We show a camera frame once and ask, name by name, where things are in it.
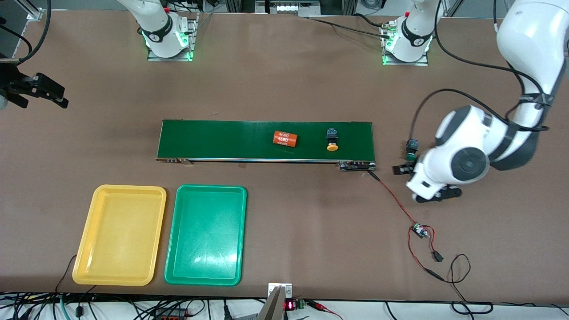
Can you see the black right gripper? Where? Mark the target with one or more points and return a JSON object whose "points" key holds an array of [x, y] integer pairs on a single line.
{"points": [[13, 82]]}

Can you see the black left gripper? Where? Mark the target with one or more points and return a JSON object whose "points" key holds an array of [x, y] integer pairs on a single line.
{"points": [[405, 169]]}

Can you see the green mushroom push button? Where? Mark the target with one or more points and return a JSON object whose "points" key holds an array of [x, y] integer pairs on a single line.
{"points": [[411, 144]]}

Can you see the yellow mushroom push button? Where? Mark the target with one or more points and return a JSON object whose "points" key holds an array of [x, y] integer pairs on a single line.
{"points": [[332, 138]]}

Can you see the orange 4680 cylinder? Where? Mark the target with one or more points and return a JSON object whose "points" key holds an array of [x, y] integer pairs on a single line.
{"points": [[285, 138]]}

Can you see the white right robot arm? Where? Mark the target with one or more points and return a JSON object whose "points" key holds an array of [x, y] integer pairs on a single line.
{"points": [[155, 31]]}

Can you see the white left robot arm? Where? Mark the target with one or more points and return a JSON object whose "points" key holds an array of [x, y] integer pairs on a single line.
{"points": [[533, 40]]}

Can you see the small black controller board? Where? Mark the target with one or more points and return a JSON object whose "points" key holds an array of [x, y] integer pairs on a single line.
{"points": [[418, 230]]}

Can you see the yellow plastic tray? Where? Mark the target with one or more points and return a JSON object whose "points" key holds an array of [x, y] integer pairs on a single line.
{"points": [[120, 235]]}

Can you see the red digit display module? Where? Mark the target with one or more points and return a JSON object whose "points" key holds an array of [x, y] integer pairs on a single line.
{"points": [[290, 305]]}

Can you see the green belt conveyor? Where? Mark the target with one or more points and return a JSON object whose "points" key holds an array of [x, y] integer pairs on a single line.
{"points": [[222, 140]]}

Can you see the green plastic tray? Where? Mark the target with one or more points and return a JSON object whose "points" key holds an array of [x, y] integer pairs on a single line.
{"points": [[204, 235]]}

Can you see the device with white lights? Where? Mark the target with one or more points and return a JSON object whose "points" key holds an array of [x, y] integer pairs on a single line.
{"points": [[286, 8]]}

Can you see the red power strip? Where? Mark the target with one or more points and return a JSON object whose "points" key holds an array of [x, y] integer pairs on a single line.
{"points": [[171, 316]]}

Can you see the aluminium frame profile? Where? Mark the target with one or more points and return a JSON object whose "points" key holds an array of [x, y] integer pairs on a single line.
{"points": [[31, 9]]}

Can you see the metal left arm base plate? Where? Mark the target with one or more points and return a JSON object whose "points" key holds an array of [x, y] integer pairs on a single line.
{"points": [[406, 63]]}

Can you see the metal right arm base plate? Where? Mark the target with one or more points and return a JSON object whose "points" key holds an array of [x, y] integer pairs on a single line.
{"points": [[192, 40]]}

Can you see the grey metal camera bracket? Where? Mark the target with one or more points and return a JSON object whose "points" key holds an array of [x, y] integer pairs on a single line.
{"points": [[273, 306]]}

